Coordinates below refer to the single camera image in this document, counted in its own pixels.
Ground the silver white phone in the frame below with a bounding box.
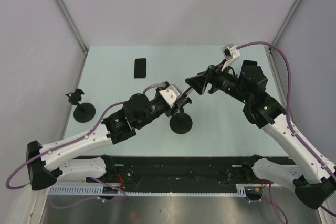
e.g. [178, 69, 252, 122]
[134, 58, 147, 79]

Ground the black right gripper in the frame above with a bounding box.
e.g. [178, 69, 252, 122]
[186, 58, 251, 104]

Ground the aluminium frame post right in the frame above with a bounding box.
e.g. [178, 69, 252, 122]
[272, 0, 304, 45]

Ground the aluminium frame post left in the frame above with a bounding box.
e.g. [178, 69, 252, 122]
[39, 0, 89, 56]

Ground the aluminium frame post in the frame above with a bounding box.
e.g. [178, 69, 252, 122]
[39, 0, 89, 56]
[272, 0, 304, 45]

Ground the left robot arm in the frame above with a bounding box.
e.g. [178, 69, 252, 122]
[26, 89, 192, 191]

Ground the white slotted cable duct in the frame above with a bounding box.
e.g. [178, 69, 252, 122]
[48, 185, 253, 197]

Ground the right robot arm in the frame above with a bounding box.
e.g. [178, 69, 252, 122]
[185, 60, 335, 209]

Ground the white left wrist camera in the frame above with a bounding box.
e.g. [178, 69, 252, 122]
[159, 84, 182, 108]

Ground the black stand with ball joint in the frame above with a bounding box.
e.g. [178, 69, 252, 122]
[65, 88, 96, 123]

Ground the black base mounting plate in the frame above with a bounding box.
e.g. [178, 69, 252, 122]
[98, 155, 269, 193]

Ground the aluminium table rail right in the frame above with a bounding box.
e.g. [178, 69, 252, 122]
[266, 47, 300, 133]

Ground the purple phone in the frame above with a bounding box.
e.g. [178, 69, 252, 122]
[183, 87, 194, 97]

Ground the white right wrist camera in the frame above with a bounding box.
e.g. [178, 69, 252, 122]
[221, 44, 240, 72]

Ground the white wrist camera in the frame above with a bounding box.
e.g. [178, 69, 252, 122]
[159, 84, 182, 108]
[221, 44, 240, 72]

